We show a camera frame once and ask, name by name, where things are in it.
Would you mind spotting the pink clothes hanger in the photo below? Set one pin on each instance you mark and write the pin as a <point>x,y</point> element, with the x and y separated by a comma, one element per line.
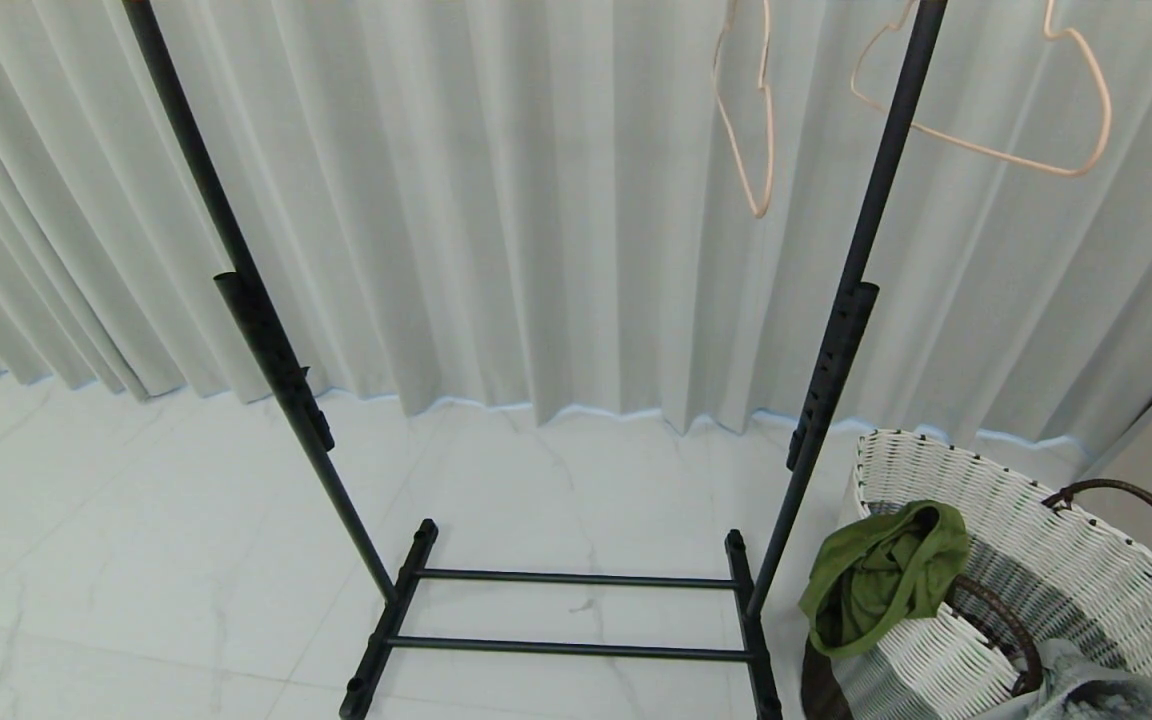
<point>767,130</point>
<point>986,150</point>

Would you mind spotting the pale grey shorts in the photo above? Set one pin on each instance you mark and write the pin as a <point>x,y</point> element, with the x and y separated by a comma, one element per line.
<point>1066,670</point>

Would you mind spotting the black clothes rack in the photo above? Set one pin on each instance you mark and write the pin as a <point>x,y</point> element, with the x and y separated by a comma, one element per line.
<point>276,340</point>

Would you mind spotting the white laundry basket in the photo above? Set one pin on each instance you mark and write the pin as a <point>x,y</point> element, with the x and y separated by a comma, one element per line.
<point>936,670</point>

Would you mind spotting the white curtain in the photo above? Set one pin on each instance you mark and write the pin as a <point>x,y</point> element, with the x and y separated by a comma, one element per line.
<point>486,200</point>

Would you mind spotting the green garment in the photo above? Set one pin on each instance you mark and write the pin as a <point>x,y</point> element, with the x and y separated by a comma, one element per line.
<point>886,580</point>

